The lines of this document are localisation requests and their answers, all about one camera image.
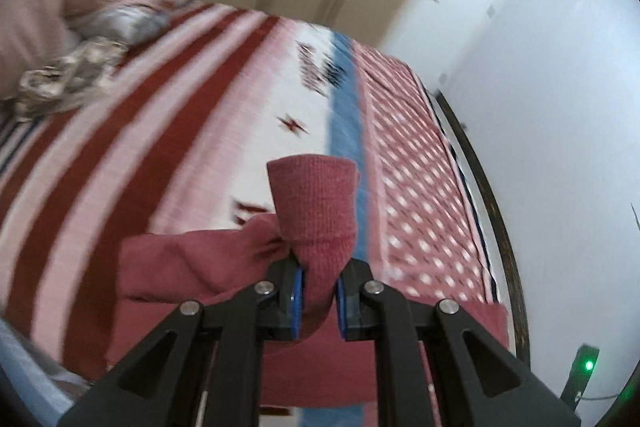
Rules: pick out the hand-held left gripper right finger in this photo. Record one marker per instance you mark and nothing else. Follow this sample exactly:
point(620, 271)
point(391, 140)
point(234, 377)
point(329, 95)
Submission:
point(341, 307)

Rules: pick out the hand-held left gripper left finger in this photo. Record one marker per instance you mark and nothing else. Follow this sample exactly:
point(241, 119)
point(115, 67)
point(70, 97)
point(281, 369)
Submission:
point(298, 302)

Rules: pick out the red pants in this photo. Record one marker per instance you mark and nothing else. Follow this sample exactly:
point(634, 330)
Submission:
point(315, 207)

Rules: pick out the dark baseboard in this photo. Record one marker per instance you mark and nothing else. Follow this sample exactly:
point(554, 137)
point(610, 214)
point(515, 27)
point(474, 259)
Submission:
point(495, 217)

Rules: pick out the striped dotted bed blanket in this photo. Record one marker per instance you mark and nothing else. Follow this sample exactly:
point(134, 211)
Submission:
point(200, 107)

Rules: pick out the light blue denim garment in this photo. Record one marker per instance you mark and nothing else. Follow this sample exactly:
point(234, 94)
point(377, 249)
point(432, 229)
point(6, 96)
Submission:
point(25, 367)

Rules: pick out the beige patterned garment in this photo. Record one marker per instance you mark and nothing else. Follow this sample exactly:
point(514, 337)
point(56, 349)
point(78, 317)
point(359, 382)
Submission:
point(70, 77)

